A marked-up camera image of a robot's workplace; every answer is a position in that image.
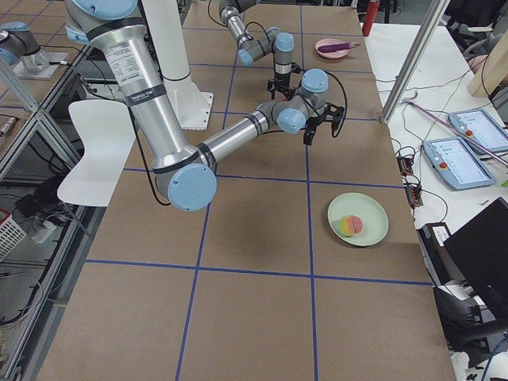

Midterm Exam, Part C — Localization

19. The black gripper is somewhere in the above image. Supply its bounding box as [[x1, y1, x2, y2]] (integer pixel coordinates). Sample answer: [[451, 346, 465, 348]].
[[303, 102, 344, 145], [267, 73, 296, 99]]

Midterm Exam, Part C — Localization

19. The purple eggplant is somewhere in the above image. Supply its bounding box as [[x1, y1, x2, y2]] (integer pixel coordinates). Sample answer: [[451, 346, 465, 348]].
[[317, 42, 360, 53]]

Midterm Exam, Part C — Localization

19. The pink green peach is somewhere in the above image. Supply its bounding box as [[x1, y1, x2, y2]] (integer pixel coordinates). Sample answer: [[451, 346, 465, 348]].
[[337, 214, 364, 237]]

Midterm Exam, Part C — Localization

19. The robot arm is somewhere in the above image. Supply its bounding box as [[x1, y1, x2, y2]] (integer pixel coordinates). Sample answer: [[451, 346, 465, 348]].
[[219, 1, 296, 100], [66, 1, 347, 211]]

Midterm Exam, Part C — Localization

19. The pink plate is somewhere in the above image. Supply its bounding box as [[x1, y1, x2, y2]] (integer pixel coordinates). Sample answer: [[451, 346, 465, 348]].
[[314, 38, 350, 60]]

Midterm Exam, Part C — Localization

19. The metal rod white stand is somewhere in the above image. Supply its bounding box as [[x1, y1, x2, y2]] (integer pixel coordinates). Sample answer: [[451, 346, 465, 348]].
[[401, 98, 508, 167]]

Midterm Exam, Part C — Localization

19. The orange black relay module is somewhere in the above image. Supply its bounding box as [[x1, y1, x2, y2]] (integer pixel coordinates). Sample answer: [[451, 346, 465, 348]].
[[397, 156, 414, 176]]

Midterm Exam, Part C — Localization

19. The light green plate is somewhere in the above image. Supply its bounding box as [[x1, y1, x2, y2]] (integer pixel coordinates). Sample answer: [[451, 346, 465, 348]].
[[327, 192, 389, 247]]

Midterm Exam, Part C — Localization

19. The red cylinder bottle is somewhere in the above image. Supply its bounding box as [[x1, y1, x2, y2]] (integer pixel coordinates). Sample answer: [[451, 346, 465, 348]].
[[362, 0, 380, 37]]

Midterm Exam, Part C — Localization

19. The teach pendant near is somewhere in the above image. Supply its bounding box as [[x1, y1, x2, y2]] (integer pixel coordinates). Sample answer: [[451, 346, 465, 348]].
[[422, 137, 496, 191]]

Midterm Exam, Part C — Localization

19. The teach pendant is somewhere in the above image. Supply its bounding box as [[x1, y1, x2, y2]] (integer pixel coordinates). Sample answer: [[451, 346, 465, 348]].
[[448, 109, 507, 155], [422, 137, 496, 191]]

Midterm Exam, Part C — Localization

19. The teach pendant far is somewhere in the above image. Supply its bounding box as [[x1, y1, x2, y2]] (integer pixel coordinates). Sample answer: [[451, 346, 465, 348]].
[[448, 109, 507, 155]]

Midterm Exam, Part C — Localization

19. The white plastic chair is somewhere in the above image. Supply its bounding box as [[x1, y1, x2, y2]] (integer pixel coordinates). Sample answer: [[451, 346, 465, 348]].
[[57, 100, 135, 207]]

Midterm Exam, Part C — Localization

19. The black laptop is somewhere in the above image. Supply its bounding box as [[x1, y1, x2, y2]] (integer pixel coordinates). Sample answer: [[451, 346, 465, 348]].
[[444, 197, 507, 316]]

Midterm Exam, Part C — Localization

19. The white mesh basket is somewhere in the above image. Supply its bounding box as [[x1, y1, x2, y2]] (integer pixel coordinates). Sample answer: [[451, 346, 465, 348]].
[[0, 209, 26, 260]]

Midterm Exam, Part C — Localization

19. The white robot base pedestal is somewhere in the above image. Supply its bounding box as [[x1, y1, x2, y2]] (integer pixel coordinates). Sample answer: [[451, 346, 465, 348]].
[[140, 0, 214, 130]]

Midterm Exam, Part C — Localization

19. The aluminium frame post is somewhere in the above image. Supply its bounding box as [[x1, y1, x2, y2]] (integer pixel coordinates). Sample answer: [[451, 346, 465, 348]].
[[379, 0, 450, 125]]

